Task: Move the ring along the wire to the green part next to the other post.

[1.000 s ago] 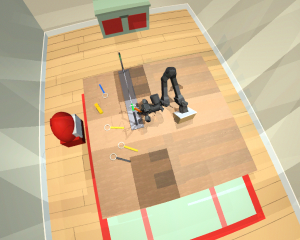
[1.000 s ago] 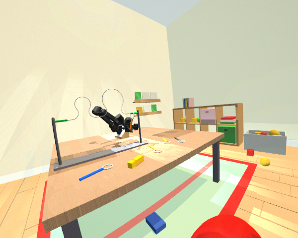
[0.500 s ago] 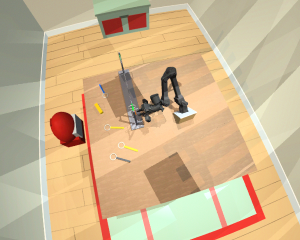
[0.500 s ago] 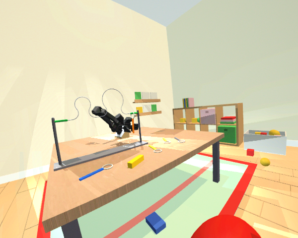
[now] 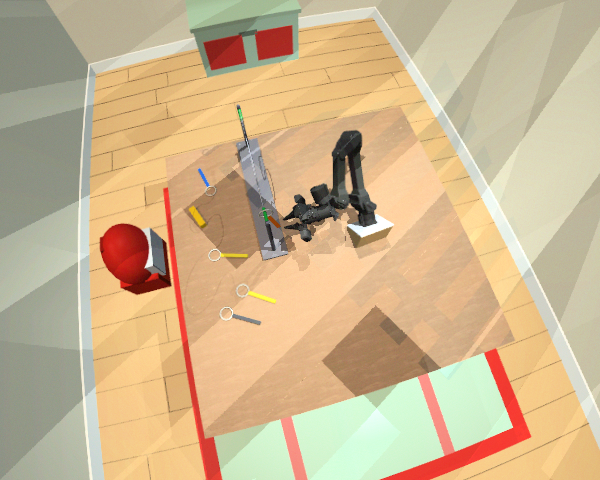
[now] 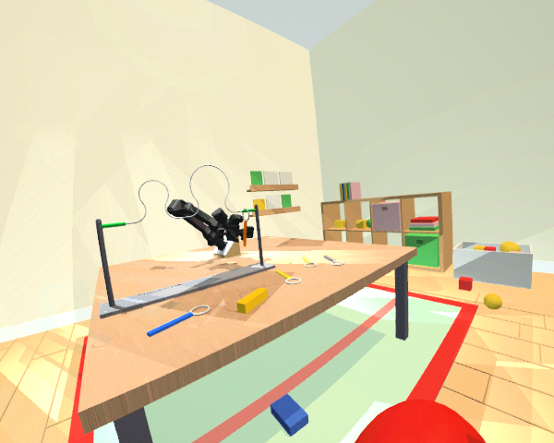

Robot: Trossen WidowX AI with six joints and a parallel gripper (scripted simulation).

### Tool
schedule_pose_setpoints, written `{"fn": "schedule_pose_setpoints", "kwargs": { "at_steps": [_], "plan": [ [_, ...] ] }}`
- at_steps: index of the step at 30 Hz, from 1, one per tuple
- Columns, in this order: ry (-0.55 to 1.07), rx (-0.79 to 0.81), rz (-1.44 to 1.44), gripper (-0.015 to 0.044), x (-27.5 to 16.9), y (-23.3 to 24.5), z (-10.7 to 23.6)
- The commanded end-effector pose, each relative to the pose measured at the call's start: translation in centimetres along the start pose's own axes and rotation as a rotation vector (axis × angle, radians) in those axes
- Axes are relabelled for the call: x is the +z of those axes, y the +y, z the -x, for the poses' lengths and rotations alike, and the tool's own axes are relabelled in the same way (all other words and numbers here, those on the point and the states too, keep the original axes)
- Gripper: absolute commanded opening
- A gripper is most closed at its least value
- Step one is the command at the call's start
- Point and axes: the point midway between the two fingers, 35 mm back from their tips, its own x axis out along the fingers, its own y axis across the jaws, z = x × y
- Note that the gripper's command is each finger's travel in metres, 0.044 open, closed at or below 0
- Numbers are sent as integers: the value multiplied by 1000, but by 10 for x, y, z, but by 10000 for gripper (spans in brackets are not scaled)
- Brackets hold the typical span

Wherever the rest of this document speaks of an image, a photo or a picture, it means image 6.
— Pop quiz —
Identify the white loop with blue handle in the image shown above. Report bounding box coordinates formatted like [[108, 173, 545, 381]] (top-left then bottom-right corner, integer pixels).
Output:
[[146, 305, 210, 337]]

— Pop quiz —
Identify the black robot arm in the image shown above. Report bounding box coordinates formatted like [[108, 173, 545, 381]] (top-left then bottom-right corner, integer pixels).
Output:
[[166, 199, 243, 251]]

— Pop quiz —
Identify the yellow rectangular bar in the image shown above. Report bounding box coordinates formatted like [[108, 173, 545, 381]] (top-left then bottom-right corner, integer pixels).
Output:
[[236, 288, 268, 314]]

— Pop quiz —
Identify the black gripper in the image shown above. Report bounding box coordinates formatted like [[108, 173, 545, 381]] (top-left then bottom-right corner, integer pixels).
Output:
[[216, 225, 254, 243]]

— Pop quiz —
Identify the yellow handle with white ring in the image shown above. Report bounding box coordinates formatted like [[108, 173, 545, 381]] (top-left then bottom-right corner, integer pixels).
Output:
[[276, 270, 301, 284], [303, 257, 318, 268]]

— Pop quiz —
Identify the blue rectangular block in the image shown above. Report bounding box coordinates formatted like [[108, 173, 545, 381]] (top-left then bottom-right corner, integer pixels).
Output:
[[271, 394, 309, 436]]

